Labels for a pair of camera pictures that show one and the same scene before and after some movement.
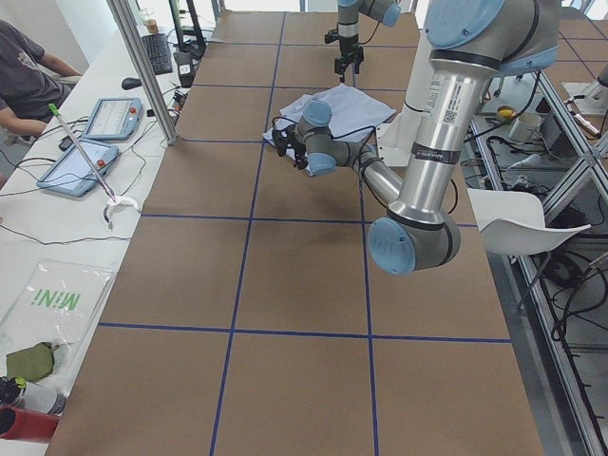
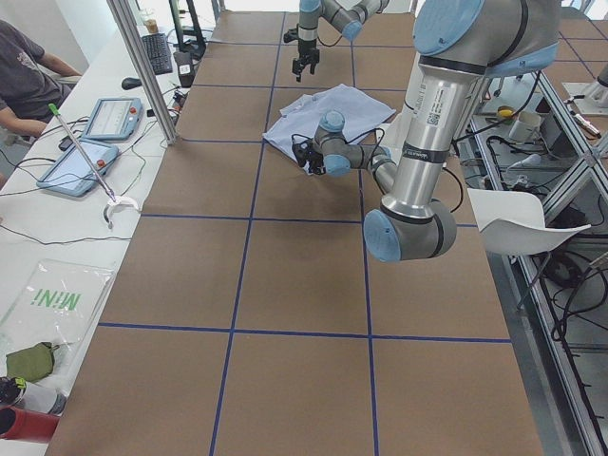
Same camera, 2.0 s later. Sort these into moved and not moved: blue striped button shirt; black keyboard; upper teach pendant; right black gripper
Moved: right black gripper
Not moved: blue striped button shirt; black keyboard; upper teach pendant
